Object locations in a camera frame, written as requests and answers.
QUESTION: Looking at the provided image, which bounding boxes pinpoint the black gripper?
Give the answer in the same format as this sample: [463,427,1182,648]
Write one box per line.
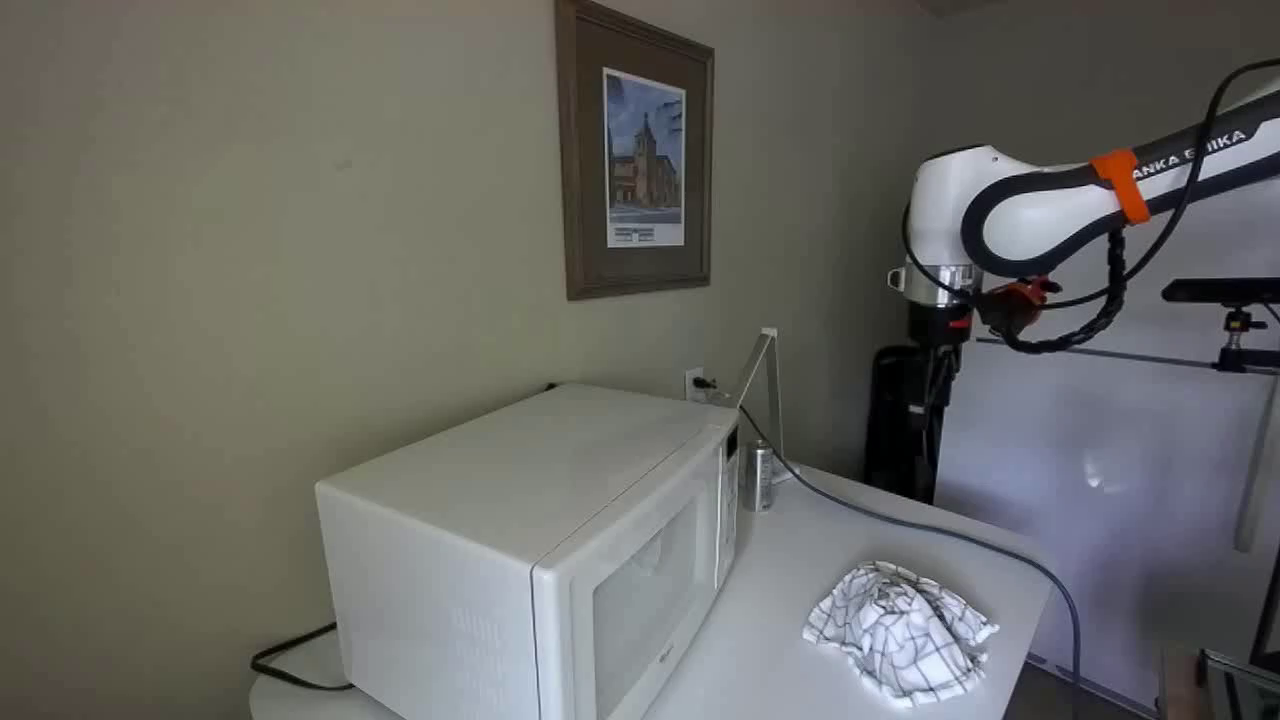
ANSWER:
[904,298,968,502]

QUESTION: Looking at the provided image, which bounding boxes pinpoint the white green checked cloth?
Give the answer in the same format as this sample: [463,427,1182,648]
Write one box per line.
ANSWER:
[798,554,1003,713]

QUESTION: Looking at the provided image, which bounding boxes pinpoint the small metal cylinder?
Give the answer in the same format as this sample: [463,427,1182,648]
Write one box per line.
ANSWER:
[748,442,778,517]

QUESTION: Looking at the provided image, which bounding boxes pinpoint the white board panel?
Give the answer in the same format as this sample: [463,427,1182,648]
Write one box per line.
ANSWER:
[931,173,1280,713]

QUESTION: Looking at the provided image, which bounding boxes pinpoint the framed building picture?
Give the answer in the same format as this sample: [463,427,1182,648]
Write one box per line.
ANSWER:
[551,0,720,303]

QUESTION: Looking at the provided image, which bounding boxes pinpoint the white microwave oven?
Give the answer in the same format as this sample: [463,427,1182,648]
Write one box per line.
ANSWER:
[313,379,744,720]

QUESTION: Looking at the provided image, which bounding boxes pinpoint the grey cable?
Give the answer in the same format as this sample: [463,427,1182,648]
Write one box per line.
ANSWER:
[736,404,1086,720]

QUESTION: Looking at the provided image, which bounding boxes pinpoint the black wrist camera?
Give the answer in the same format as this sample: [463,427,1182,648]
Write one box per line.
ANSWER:
[977,277,1069,344]

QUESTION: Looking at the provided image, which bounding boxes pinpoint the white plug with cable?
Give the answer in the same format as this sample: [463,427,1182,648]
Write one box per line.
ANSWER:
[730,324,790,473]

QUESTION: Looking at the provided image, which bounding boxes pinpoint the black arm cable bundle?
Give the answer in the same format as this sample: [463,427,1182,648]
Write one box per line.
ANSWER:
[994,52,1280,360]

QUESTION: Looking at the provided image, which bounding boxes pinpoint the orange cable strap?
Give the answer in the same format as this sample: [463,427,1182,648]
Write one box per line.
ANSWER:
[1086,145,1156,226]

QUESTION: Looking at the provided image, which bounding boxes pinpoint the black camera on tripod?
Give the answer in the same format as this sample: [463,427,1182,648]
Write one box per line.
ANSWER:
[1161,270,1280,375]

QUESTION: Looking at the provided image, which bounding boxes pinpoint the black microwave power cord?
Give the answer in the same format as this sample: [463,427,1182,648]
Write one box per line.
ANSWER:
[248,616,354,694]

